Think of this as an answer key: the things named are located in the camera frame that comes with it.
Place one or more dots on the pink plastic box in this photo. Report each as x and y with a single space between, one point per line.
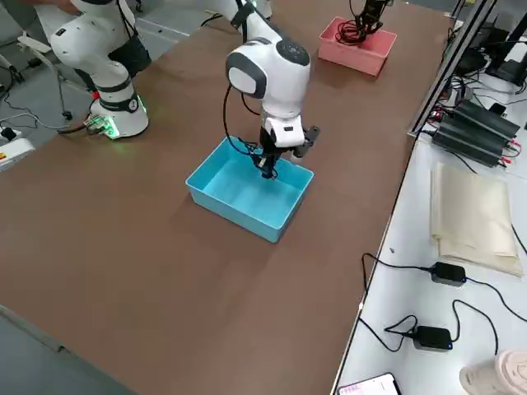
366 55

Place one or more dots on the black hanging pouch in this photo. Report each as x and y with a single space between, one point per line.
133 55

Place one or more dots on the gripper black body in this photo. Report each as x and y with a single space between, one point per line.
376 7
265 144

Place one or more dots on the black finned power supply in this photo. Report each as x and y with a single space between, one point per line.
469 144
486 117

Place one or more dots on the white side table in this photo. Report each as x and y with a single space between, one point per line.
411 230

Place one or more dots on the folded beige cloth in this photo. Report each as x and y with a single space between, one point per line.
469 214

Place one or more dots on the black power adapter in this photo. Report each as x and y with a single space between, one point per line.
432 337
449 273

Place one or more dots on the smartphone with lit screen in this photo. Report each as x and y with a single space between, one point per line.
370 387

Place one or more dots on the beige round container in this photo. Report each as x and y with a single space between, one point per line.
498 374

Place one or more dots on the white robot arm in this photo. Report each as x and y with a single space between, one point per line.
264 8
271 66

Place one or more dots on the white power strip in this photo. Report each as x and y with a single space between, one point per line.
9 133

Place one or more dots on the grey office chair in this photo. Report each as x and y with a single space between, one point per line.
16 20

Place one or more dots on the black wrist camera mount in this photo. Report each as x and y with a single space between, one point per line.
311 140

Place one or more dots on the black monitor stand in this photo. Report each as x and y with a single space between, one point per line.
508 70

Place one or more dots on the blue plastic box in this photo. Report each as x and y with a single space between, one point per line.
247 197

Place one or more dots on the aluminium frame post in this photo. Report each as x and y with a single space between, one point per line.
436 82

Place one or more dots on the white control box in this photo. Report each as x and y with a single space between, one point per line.
14 154

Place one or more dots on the small black device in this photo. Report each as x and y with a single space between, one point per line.
498 108

